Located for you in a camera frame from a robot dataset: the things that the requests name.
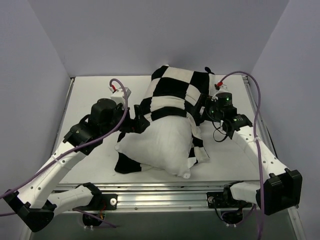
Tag aluminium front rail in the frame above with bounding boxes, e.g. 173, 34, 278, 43
49, 183, 300, 213

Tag black white checkered pillowcase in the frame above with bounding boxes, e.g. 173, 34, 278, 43
114, 64, 217, 175

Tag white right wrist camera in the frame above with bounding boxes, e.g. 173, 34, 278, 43
213, 82, 230, 97

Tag aluminium right side rail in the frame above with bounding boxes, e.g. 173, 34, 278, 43
241, 75, 278, 161

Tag thin black wire loop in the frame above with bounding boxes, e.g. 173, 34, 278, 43
212, 122, 232, 143

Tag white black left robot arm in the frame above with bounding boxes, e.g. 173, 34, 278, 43
3, 98, 150, 233

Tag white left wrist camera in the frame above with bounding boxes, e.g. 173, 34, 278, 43
109, 86, 126, 105

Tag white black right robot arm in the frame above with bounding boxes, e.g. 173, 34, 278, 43
195, 92, 303, 216

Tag aluminium left side rail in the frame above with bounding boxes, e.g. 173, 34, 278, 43
50, 77, 75, 156

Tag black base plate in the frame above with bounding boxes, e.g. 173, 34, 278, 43
97, 193, 118, 211
206, 191, 226, 209

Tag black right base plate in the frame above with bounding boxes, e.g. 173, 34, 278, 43
206, 191, 226, 209

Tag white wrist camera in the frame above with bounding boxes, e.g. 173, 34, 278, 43
109, 86, 126, 105
213, 82, 230, 97

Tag aluminium rail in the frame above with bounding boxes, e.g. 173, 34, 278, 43
49, 183, 300, 213
241, 75, 278, 161
50, 77, 75, 156

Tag white pillow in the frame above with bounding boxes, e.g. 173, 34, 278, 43
114, 116, 192, 179

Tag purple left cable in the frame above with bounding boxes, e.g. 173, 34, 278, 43
0, 78, 130, 230

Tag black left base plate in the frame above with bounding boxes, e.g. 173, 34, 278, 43
97, 193, 118, 211

